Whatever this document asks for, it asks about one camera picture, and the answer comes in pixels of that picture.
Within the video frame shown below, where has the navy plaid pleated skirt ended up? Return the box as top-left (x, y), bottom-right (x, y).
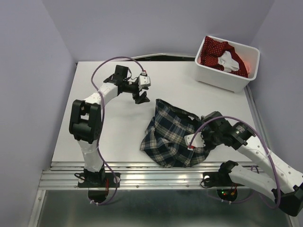
top-left (140, 99), bottom-right (215, 167)

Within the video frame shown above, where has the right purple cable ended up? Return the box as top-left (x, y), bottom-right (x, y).
top-left (188, 115), bottom-right (282, 210)

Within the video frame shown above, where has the white plastic bin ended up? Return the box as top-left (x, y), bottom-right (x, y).
top-left (193, 36), bottom-right (260, 93)

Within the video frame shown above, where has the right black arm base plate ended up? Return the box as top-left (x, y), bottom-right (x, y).
top-left (200, 169), bottom-right (241, 203)

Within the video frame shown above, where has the purple cable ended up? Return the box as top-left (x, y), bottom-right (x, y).
top-left (188, 115), bottom-right (282, 210)
top-left (89, 55), bottom-right (149, 206)

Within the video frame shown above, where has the white garment in bin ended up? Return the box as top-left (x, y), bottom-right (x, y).
top-left (218, 50), bottom-right (240, 73)

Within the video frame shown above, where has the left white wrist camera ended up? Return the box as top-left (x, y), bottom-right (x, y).
top-left (138, 72), bottom-right (151, 90)

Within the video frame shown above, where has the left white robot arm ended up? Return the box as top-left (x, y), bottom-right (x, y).
top-left (69, 65), bottom-right (151, 188)

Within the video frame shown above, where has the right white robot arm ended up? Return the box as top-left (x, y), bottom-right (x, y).
top-left (196, 111), bottom-right (303, 217)

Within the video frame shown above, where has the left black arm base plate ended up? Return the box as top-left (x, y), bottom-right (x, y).
top-left (74, 173), bottom-right (121, 206)

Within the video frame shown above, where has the aluminium rail frame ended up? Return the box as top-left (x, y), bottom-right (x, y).
top-left (28, 85), bottom-right (294, 227)

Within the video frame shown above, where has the red polka dot skirt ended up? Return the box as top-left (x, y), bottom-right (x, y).
top-left (200, 36), bottom-right (248, 78)

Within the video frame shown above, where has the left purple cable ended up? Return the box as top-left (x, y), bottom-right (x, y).
top-left (89, 55), bottom-right (149, 206)

